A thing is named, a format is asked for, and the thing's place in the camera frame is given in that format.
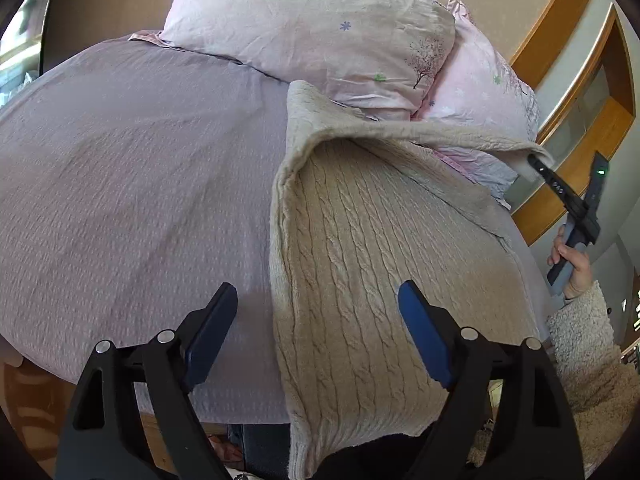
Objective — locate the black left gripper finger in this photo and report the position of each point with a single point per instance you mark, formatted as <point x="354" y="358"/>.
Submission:
<point x="559" y="187"/>

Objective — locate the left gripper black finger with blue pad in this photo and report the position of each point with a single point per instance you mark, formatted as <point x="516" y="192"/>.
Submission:
<point x="506" y="415"/>
<point x="189" y="351"/>

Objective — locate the beige cable knit sweater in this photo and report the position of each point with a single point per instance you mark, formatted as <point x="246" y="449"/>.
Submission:
<point x="357" y="208"/>

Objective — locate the person's right hand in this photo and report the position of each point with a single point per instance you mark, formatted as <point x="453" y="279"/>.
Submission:
<point x="581" y="278"/>

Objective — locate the pink star pattern pillow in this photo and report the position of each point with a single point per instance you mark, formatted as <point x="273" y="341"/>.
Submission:
<point x="477" y="87"/>

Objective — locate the pale pink floral pillow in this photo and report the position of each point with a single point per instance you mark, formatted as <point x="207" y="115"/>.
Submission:
<point x="380" y="56"/>

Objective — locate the lilac bed sheet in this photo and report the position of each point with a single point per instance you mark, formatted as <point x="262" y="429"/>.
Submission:
<point x="135" y="180"/>

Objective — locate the cluttered window area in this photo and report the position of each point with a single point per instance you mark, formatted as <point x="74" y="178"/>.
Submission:
<point x="22" y="26"/>

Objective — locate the black camera box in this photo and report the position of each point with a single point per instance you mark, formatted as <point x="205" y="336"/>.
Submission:
<point x="598" y="173"/>

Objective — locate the wooden wall niche frame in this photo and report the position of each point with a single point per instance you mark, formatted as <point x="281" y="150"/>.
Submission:
<point x="577" y="59"/>

